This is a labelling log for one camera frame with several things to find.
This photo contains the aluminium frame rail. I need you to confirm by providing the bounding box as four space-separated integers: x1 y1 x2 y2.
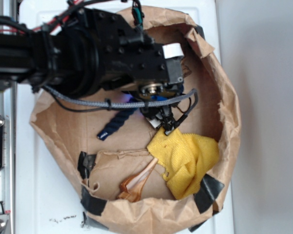
0 0 17 234

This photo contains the brown paper bag tray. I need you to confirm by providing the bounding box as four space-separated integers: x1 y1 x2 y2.
30 6 241 234

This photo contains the crumpled brown packing tape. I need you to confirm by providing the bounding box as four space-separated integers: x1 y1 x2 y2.
117 158 158 202

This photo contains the grey braided cable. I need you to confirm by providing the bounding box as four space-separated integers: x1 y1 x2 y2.
42 84 199 112

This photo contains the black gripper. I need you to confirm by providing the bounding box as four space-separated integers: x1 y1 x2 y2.
97 11 184 135

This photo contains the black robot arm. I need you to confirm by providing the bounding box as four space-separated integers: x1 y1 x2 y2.
0 1 187 134

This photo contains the dark blue twisted rope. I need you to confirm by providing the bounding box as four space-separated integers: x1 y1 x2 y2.
96 90 186 141

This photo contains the yellow microfiber cloth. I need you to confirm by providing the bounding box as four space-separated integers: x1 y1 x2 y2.
147 128 219 200

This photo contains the white plastic base board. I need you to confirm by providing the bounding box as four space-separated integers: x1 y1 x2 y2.
14 0 235 234

